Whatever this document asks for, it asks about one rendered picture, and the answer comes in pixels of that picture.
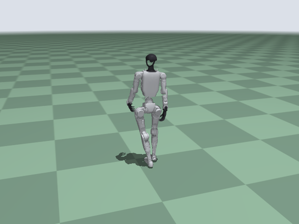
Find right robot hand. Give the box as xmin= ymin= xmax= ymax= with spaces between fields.
xmin=159 ymin=106 xmax=167 ymax=121

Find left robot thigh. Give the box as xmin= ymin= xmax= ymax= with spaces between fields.
xmin=134 ymin=106 xmax=149 ymax=141

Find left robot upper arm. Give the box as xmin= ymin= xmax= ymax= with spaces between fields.
xmin=132 ymin=71 xmax=143 ymax=93

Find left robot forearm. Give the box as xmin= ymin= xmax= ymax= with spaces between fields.
xmin=127 ymin=88 xmax=135 ymax=104

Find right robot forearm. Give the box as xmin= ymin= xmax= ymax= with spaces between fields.
xmin=162 ymin=89 xmax=168 ymax=109

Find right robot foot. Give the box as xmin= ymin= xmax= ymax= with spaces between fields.
xmin=151 ymin=154 xmax=157 ymax=160

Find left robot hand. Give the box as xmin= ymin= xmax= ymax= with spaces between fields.
xmin=128 ymin=103 xmax=134 ymax=112

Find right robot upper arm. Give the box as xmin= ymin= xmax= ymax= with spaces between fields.
xmin=160 ymin=72 xmax=166 ymax=94

